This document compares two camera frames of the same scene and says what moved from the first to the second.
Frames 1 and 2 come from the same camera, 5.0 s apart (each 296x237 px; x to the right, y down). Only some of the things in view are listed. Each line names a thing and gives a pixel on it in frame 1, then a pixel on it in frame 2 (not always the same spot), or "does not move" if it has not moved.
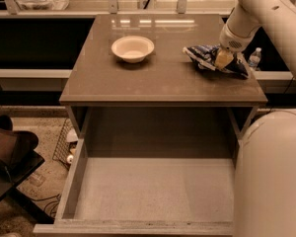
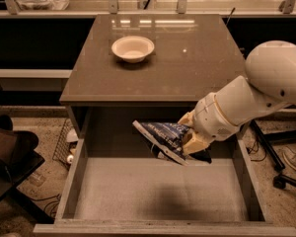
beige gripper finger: (223, 57) to (192, 141)
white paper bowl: (132, 49) does not move
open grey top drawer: (150, 172) does not move
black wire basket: (62, 147) does not move
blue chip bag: (205, 56) to (167, 139)
